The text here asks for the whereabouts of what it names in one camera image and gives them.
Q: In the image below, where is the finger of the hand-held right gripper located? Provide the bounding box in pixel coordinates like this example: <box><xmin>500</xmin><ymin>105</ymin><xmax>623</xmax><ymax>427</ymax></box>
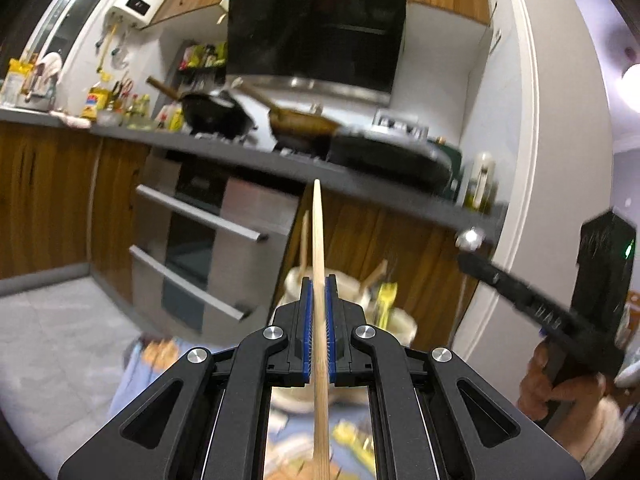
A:
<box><xmin>456</xmin><ymin>227</ymin><xmax>525</xmax><ymax>307</ymax></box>

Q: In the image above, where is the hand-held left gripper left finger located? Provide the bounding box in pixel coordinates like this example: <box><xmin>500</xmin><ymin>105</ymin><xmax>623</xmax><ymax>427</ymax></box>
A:
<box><xmin>57</xmin><ymin>275</ymin><xmax>313</xmax><ymax>480</ymax></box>

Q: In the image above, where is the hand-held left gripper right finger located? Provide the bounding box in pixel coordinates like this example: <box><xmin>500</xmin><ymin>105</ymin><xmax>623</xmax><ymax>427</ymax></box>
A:
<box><xmin>324</xmin><ymin>274</ymin><xmax>586</xmax><ymax>480</ymax></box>

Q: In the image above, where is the yellow plastic spoon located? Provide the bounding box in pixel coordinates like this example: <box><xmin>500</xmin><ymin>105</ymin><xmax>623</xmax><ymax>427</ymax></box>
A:
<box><xmin>375</xmin><ymin>282</ymin><xmax>398</xmax><ymax>328</ymax></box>
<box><xmin>332</xmin><ymin>420</ymin><xmax>376</xmax><ymax>461</ymax></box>

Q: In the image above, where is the cream ceramic cutlery holder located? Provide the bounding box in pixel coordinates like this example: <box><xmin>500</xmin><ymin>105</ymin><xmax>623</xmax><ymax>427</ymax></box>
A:
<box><xmin>277</xmin><ymin>262</ymin><xmax>418</xmax><ymax>411</ymax></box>

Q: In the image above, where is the person's right forearm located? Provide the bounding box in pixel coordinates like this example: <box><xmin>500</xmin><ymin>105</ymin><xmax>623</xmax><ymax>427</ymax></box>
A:
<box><xmin>555</xmin><ymin>392</ymin><xmax>627</xmax><ymax>479</ymax></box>

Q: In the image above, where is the person's right hand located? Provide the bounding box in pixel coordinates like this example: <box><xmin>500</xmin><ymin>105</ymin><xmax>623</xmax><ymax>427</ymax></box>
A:
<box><xmin>517</xmin><ymin>340</ymin><xmax>608</xmax><ymax>426</ymax></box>

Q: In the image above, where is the glass oil dispenser bottle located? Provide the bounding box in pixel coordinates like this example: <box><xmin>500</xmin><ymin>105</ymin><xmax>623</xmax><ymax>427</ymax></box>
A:
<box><xmin>462</xmin><ymin>151</ymin><xmax>498</xmax><ymax>213</ymax></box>

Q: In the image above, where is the green kitchen appliance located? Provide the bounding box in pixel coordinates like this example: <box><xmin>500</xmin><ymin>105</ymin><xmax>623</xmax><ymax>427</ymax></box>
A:
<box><xmin>440</xmin><ymin>140</ymin><xmax>463</xmax><ymax>196</ymax></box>

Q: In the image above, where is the stainless built-in oven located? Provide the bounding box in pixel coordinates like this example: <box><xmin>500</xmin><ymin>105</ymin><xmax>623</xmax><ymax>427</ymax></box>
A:
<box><xmin>129</xmin><ymin>152</ymin><xmax>301</xmax><ymax>333</ymax></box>

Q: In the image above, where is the black pan with lid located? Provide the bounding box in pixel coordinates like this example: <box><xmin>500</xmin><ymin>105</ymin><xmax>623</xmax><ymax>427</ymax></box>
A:
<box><xmin>327</xmin><ymin>127</ymin><xmax>453</xmax><ymax>193</ymax></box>

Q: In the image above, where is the grey kitchen countertop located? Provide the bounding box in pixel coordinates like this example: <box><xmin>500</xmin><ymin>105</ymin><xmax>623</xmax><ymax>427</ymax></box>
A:
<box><xmin>0</xmin><ymin>107</ymin><xmax>508</xmax><ymax>251</ymax></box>

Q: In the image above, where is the white kitchen appliance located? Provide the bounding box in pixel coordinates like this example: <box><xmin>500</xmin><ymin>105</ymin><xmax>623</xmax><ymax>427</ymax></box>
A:
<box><xmin>372</xmin><ymin>109</ymin><xmax>431</xmax><ymax>141</ymax></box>

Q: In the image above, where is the blue cartoon printed cloth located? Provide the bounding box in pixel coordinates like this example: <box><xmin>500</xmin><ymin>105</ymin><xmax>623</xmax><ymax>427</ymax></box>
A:
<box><xmin>107</xmin><ymin>337</ymin><xmax>381</xmax><ymax>480</ymax></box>

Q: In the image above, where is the round ceiling lamp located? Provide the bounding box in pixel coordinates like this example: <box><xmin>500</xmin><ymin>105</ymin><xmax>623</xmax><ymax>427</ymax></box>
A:
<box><xmin>620</xmin><ymin>62</ymin><xmax>640</xmax><ymax>93</ymax></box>

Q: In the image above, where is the black wok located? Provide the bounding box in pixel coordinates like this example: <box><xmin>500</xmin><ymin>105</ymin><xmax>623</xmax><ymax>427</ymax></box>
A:
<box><xmin>146</xmin><ymin>76</ymin><xmax>258</xmax><ymax>141</ymax></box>

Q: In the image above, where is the row of seasoning bottles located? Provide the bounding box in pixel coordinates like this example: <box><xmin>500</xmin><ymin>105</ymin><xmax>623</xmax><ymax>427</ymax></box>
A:
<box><xmin>112</xmin><ymin>87</ymin><xmax>186</xmax><ymax>133</ymax></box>

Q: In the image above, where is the black spice rack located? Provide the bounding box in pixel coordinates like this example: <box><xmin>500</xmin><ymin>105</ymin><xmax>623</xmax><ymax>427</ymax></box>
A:
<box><xmin>177</xmin><ymin>40</ymin><xmax>231</xmax><ymax>86</ymax></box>

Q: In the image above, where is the black range hood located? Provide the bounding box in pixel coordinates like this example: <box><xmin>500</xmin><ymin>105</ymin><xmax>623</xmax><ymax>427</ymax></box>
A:
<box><xmin>226</xmin><ymin>0</ymin><xmax>408</xmax><ymax>106</ymax></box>

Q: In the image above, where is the yellow cooking oil bottle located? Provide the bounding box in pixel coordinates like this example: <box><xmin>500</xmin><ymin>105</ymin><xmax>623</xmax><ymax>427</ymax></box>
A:
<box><xmin>82</xmin><ymin>77</ymin><xmax>113</xmax><ymax>121</ymax></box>

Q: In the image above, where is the yellow gas pipe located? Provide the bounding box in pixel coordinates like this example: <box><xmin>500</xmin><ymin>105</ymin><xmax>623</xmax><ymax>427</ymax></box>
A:
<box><xmin>96</xmin><ymin>24</ymin><xmax>119</xmax><ymax>73</ymax></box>

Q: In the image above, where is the white rag on faucet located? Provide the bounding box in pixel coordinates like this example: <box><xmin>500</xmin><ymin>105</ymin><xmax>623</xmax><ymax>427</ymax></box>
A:
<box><xmin>35</xmin><ymin>51</ymin><xmax>63</xmax><ymax>96</ymax></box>

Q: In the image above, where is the yellow food packet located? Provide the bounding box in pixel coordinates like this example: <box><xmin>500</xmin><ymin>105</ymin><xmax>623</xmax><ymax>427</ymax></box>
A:
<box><xmin>2</xmin><ymin>57</ymin><xmax>31</xmax><ymax>106</ymax></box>

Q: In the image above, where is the sliding glass window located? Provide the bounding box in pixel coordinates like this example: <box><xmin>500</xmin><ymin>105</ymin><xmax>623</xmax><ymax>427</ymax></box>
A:
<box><xmin>22</xmin><ymin>0</ymin><xmax>126</xmax><ymax>61</ymax></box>

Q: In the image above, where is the white door frame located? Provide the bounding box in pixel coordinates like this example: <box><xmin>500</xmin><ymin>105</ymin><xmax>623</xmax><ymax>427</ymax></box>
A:
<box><xmin>450</xmin><ymin>0</ymin><xmax>616</xmax><ymax>376</ymax></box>

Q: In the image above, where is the brown pan with wooden handle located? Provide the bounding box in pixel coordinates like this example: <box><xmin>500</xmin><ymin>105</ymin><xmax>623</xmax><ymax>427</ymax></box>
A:
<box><xmin>235</xmin><ymin>80</ymin><xmax>341</xmax><ymax>153</ymax></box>

